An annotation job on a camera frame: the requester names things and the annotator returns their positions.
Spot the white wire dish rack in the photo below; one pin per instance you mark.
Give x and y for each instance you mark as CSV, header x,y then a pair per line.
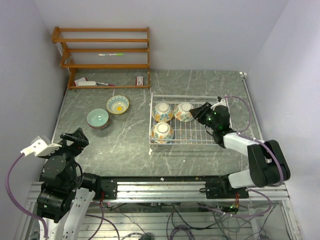
x,y
186,133

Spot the green white pen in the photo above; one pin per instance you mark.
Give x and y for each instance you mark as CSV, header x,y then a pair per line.
x,y
110,54

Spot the yellow sun teal bowl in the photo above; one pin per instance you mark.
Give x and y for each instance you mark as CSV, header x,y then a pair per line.
x,y
117,104

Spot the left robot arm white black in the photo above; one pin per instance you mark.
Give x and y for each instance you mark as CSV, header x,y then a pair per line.
x,y
66,191

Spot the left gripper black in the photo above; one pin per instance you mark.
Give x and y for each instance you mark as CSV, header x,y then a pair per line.
x,y
78,139

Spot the red white small box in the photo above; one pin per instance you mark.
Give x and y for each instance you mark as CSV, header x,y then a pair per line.
x,y
139,81

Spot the blue yellow patterned bowl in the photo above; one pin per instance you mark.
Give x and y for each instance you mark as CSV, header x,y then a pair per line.
x,y
162,112

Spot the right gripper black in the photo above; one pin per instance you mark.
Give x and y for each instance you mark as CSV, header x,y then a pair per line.
x,y
199,113

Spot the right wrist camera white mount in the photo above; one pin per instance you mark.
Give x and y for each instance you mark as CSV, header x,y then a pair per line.
x,y
221,101

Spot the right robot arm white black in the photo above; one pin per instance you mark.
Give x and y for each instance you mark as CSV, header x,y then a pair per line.
x,y
267,163

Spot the orange flower bowl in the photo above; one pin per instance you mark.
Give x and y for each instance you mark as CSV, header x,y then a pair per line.
x,y
182,112

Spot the white eraser block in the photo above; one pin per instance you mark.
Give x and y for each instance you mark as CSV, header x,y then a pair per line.
x,y
87,84

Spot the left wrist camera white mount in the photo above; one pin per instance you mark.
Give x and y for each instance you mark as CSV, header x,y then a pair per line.
x,y
37,147

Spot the orange leaf bird bowl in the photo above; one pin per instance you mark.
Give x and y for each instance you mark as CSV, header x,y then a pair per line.
x,y
162,133

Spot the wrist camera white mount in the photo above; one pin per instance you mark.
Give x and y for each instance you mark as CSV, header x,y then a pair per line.
x,y
37,147
221,101

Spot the wooden three-tier shelf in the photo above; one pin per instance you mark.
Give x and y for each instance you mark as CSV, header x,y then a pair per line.
x,y
81,46

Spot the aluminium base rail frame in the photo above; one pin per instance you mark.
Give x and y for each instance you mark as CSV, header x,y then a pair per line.
x,y
169,208

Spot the pink white pen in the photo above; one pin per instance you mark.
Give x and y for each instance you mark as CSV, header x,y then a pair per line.
x,y
102,84

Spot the light teal glazed bowl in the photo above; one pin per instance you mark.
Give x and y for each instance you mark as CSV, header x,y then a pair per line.
x,y
97,118

